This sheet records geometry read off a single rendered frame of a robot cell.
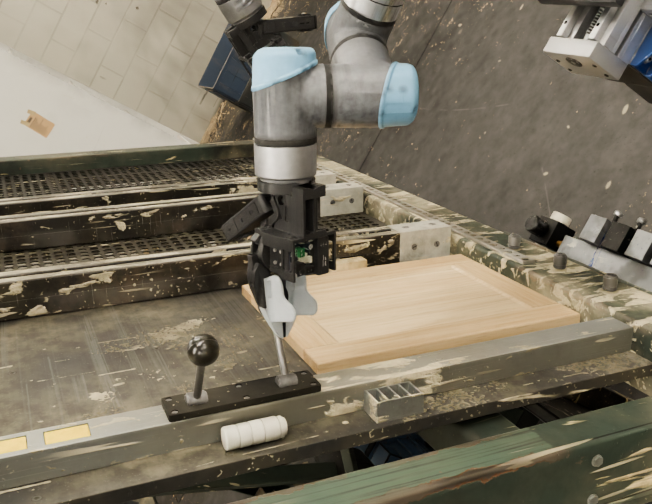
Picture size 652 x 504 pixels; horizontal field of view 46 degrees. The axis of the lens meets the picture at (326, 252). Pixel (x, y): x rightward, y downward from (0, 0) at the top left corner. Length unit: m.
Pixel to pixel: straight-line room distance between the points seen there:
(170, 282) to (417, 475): 0.76
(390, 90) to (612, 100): 2.09
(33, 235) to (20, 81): 3.15
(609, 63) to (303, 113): 0.78
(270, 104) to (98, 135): 4.15
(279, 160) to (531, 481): 0.46
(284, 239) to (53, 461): 0.37
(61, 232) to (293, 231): 1.00
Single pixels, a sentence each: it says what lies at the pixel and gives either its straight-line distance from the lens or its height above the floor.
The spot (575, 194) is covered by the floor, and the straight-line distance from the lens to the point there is 2.82.
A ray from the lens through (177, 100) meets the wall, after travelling 6.49.
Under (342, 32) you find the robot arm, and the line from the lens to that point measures 0.99.
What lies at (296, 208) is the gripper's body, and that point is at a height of 1.51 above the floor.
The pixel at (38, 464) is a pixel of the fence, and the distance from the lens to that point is 0.96.
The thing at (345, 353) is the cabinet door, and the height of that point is 1.26.
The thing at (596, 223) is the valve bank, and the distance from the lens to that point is 1.62.
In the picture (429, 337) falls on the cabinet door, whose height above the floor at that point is 1.14.
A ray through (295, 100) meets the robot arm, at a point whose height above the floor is 1.58.
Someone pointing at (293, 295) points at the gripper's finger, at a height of 1.44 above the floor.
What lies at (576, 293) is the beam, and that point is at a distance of 1.38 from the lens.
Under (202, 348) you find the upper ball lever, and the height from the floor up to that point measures 1.56.
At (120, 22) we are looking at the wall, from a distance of 6.37.
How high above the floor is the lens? 1.90
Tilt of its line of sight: 29 degrees down
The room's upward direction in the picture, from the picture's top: 65 degrees counter-clockwise
